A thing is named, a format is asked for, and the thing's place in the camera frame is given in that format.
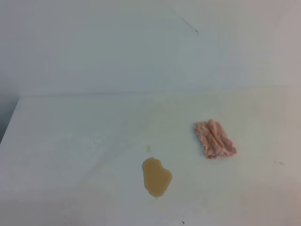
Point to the pink striped rag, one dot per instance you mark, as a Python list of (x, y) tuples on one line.
[(213, 139)]

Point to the brown coffee spill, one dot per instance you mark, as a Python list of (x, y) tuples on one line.
[(156, 178)]

